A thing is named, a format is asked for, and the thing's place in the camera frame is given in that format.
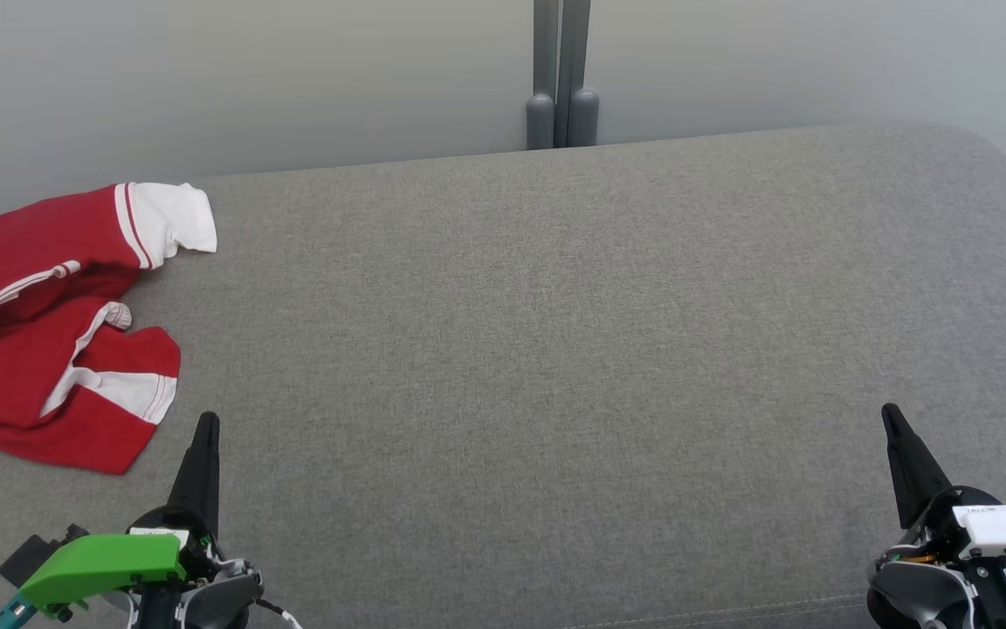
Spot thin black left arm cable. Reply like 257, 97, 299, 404
254, 597, 304, 629

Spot left camera cable teal plug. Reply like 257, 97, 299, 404
0, 592, 38, 629

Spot grey metal partition post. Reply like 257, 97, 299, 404
527, 0, 601, 151

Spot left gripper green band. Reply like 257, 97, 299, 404
18, 412, 226, 629

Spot red basketball jersey white sleeves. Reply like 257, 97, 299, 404
0, 182, 218, 390

